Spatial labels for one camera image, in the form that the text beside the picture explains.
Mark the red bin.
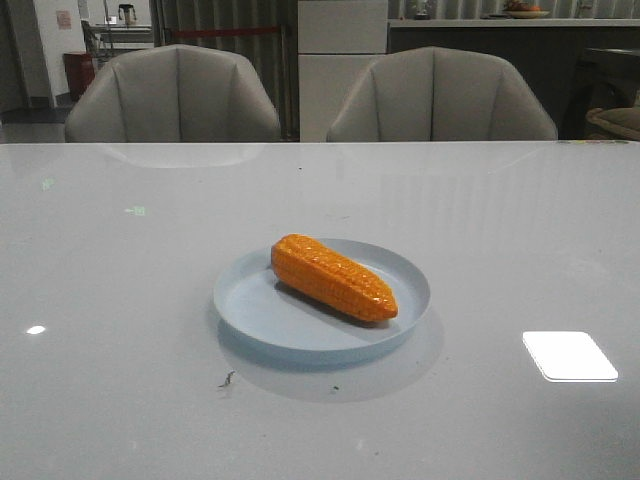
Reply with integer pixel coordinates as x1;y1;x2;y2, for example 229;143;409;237
63;52;95;101

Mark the background metal table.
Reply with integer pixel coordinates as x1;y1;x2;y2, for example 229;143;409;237
81;20;154;62

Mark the fruit bowl on counter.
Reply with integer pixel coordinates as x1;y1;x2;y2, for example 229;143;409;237
503;0;549;19

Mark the dark jug on table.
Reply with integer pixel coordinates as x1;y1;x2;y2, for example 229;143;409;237
118;3;137;27

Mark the right grey upholstered chair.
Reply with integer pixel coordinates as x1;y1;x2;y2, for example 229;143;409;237
326;47;558;142

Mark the red barrier belt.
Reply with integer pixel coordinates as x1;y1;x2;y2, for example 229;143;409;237
164;26;281;39

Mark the dark counter with white top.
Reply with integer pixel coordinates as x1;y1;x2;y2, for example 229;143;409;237
387;18;639;139

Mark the white cabinet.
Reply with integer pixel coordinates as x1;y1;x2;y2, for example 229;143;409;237
297;1;388;142

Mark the orange corn cob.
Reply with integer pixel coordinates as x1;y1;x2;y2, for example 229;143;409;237
271;234;399;322

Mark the left grey upholstered chair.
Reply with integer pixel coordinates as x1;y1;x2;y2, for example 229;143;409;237
64;44;281;143

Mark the beige cushion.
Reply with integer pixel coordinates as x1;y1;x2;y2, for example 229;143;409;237
586;107;639;141

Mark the grey upholstered chair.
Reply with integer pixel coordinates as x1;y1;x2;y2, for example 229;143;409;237
326;47;558;142
64;44;281;143

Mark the pink wall notice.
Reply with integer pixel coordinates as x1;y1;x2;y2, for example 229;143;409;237
55;10;72;30

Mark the light blue round plate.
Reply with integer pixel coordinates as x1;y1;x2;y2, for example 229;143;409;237
213;238;431;366

